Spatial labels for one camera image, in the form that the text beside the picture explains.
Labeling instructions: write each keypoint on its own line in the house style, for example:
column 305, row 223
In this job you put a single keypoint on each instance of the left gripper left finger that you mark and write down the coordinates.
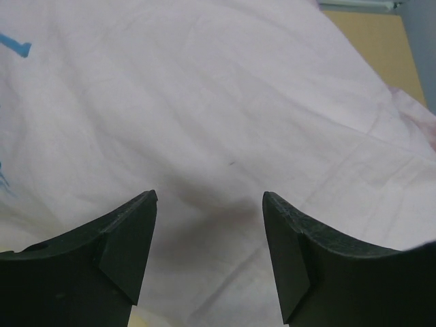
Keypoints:
column 89, row 276

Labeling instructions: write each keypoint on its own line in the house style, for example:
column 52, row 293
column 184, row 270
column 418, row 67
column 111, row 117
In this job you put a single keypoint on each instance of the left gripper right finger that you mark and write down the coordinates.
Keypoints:
column 327, row 278

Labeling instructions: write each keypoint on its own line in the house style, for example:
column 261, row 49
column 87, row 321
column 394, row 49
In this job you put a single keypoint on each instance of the purple princess pillowcase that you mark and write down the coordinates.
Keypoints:
column 210, row 104

